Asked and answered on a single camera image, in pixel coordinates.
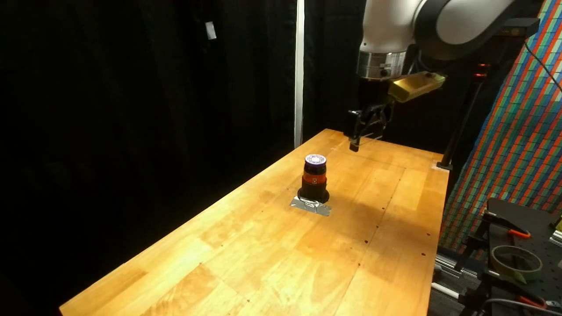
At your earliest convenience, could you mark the tape roll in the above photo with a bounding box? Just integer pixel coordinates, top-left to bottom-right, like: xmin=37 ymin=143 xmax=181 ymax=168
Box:
xmin=488 ymin=242 xmax=546 ymax=284

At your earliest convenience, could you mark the dark orange cup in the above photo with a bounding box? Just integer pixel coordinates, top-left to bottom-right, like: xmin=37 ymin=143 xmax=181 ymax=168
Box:
xmin=298 ymin=152 xmax=332 ymax=205

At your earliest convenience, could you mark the black platform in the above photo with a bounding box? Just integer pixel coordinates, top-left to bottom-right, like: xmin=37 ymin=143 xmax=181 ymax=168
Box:
xmin=455 ymin=196 xmax=562 ymax=316

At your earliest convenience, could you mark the black clamp with orange handle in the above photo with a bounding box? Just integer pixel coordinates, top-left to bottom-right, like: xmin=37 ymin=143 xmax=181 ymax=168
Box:
xmin=479 ymin=210 xmax=535 ymax=242

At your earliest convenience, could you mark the aluminium rail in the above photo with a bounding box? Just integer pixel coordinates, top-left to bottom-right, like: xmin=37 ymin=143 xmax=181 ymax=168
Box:
xmin=430 ymin=249 xmax=490 ymax=301

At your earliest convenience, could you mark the white vertical pole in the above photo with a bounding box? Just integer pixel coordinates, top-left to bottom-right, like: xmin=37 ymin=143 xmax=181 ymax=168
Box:
xmin=291 ymin=0 xmax=307 ymax=149

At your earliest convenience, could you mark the white tag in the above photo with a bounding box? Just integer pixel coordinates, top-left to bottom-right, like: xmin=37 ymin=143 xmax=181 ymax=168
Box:
xmin=203 ymin=19 xmax=219 ymax=42

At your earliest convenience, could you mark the black cable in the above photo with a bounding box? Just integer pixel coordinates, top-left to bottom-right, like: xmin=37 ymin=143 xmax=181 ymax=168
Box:
xmin=521 ymin=36 xmax=562 ymax=93

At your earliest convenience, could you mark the silver tape patch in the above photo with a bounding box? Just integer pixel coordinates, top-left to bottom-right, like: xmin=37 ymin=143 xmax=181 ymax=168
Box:
xmin=289 ymin=194 xmax=333 ymax=217

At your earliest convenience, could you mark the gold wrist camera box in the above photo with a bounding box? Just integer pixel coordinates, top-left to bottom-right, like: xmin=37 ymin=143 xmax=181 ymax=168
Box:
xmin=388 ymin=70 xmax=448 ymax=105

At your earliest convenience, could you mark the black tripod stand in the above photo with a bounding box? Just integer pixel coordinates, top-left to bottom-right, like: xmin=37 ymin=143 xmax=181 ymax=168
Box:
xmin=435 ymin=56 xmax=491 ymax=172

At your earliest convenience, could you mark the colourful woven cloth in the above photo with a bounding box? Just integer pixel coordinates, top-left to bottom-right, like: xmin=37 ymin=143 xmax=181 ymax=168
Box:
xmin=439 ymin=0 xmax=562 ymax=254

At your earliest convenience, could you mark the black curtain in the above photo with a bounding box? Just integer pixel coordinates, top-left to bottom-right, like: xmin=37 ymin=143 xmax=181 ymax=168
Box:
xmin=0 ymin=0 xmax=470 ymax=316

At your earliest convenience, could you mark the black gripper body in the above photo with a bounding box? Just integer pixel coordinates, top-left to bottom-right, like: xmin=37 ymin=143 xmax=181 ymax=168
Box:
xmin=356 ymin=75 xmax=400 ymax=128

